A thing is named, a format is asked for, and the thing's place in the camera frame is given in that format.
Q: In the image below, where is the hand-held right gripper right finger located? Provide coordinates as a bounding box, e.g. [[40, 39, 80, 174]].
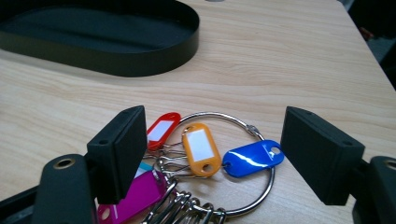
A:
[[280, 105, 365, 206]]

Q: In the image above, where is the black oval tray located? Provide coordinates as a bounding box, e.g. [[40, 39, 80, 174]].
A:
[[0, 0, 201, 78]]

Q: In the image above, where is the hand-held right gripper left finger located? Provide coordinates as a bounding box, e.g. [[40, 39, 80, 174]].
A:
[[86, 105, 149, 205]]

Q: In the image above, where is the cluster of small split rings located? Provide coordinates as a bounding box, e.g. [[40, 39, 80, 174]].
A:
[[141, 141, 227, 224]]

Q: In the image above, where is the red key tag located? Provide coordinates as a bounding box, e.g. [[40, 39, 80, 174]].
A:
[[146, 111, 182, 152]]

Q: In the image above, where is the orange key tag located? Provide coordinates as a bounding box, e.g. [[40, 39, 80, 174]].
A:
[[181, 122, 223, 178]]

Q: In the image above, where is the magenta key tag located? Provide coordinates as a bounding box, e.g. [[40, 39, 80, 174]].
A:
[[97, 170, 169, 224]]

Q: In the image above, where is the light blue key tag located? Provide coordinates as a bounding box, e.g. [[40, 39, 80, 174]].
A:
[[134, 161, 154, 179]]

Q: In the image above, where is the large metal key ring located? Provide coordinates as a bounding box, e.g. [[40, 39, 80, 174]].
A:
[[141, 111, 276, 219]]

